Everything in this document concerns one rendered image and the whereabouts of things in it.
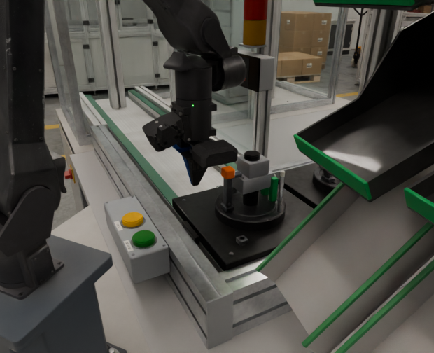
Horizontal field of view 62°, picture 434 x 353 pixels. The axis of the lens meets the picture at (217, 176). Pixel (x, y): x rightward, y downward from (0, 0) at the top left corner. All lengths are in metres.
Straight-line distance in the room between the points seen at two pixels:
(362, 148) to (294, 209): 0.35
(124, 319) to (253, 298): 0.23
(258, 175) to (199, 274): 0.21
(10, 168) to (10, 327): 0.16
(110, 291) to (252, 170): 0.35
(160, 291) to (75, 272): 0.27
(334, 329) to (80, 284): 0.29
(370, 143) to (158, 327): 0.45
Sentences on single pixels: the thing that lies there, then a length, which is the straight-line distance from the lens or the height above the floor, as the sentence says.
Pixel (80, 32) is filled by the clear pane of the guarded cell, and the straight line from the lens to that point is 1.87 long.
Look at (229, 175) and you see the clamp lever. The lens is 0.65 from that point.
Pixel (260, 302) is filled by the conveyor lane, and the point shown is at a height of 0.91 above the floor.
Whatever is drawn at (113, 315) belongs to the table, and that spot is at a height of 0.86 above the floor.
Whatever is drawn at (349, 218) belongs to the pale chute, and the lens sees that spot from 0.52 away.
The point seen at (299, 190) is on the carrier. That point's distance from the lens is 0.82.
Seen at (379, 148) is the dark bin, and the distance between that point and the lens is 0.42.
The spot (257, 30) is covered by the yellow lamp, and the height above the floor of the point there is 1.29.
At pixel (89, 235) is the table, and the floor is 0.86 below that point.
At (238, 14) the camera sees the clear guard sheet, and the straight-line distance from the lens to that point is 0.96.
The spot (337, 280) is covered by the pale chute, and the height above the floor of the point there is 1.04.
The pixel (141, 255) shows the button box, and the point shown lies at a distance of 0.65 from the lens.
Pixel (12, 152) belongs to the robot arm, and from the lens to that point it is 0.41.
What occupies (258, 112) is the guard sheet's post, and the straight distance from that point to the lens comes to 0.89.
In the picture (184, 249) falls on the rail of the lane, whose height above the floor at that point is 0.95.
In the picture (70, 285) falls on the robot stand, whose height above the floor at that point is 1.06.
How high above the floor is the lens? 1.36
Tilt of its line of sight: 27 degrees down
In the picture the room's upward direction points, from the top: straight up
